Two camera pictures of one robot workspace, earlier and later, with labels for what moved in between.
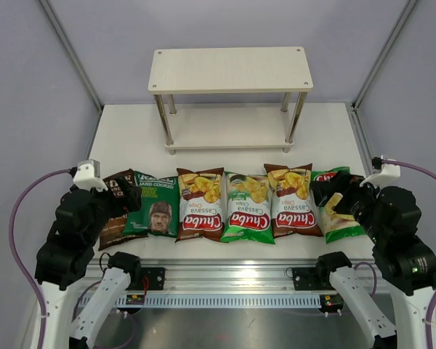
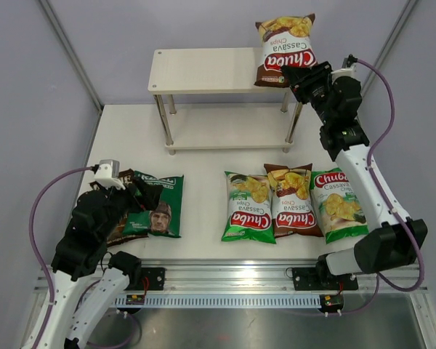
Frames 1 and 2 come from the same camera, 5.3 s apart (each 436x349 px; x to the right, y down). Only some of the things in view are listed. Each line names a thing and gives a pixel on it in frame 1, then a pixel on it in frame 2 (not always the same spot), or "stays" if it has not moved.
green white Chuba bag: [336, 227] stays
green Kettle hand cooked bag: [158, 213] stays
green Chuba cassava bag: [248, 209] stays
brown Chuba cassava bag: [294, 211] stays
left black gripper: [131, 201] → [150, 193]
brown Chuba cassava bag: [202, 204] → [283, 42]
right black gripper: [345, 180] → [301, 79]
